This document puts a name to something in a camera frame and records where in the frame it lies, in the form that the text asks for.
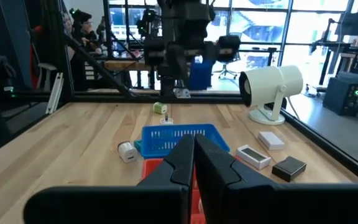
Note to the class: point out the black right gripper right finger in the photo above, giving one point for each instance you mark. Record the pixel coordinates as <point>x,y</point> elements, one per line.
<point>244,202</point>

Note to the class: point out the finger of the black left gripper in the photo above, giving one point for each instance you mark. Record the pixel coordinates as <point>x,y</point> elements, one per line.
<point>229,49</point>
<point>155,51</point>

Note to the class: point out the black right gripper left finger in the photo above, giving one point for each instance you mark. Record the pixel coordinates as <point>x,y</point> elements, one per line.
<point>166,202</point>

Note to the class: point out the plain white box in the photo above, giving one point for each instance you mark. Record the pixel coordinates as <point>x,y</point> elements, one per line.
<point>270,140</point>

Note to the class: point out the black background robot arm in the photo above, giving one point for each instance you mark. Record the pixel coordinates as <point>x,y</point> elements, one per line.
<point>148,18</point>

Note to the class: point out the black monitor on arm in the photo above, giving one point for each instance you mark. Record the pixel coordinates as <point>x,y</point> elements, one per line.
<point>351,23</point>

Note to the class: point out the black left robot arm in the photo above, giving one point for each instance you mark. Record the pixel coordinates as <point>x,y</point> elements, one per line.
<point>168,85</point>

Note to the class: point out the grey office chair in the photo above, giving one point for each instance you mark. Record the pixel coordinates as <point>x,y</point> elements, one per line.
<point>225,71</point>

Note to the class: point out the blue container with white top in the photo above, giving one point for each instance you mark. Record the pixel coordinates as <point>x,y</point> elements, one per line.
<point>200,76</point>

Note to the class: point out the wooden background table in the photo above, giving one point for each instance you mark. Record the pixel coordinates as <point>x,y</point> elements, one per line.
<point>120,65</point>

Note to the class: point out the red plastic basket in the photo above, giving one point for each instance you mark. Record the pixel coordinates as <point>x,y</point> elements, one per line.
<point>151,166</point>

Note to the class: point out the white device with screen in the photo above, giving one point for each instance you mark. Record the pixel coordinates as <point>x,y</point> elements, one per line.
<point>253,157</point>

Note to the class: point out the white cylindrical projector on stand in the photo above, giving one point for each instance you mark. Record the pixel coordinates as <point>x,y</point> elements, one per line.
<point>269,84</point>

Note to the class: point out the black flat box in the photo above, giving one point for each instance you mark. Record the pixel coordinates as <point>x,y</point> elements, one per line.
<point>289,168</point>

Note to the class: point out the green charger cube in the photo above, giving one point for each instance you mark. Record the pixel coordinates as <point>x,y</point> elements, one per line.
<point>160,108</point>

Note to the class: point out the blue plastic basket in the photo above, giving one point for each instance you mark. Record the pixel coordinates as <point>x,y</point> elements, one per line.
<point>157,140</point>

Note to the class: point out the teal flat box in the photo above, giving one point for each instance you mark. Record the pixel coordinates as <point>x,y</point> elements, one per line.
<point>138,145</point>

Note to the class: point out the blue white carton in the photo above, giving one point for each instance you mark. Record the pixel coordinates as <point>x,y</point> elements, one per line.
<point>166,121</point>

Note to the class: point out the black standing desk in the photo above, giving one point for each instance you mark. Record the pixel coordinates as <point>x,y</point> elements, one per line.
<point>323,67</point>

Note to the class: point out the white aluminium bar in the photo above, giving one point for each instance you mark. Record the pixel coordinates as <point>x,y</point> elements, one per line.
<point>54,93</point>

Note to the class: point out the black computer tower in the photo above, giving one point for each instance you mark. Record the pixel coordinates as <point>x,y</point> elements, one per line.
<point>340,96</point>

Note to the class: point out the wooden desk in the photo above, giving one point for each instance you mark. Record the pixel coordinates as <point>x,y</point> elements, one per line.
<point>357,57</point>

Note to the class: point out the large window wall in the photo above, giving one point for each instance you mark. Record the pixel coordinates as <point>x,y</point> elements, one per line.
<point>259,25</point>

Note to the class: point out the white base bracket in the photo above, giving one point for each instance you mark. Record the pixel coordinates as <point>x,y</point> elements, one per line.
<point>182,92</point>

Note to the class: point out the white wall charger cube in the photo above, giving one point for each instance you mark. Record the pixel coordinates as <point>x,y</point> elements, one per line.
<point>127,152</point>

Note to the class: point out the black aluminium rig frame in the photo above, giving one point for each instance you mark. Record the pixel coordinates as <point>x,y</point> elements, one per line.
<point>104,98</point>

